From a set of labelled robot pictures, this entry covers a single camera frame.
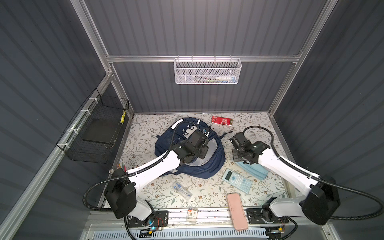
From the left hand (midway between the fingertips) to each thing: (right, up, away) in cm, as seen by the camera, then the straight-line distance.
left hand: (204, 146), depth 81 cm
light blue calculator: (+19, -20, +4) cm, 28 cm away
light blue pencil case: (+29, -14, +1) cm, 32 cm away
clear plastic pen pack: (-12, -25, +2) cm, 28 cm away
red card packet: (+19, +15, +35) cm, 42 cm away
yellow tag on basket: (-46, +16, +2) cm, 48 cm away
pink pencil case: (+17, -36, -5) cm, 40 cm away
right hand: (+21, -6, +3) cm, 22 cm away
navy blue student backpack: (+6, -9, +4) cm, 11 cm away
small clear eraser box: (-7, -33, -8) cm, 35 cm away
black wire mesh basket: (-53, +6, -12) cm, 54 cm away
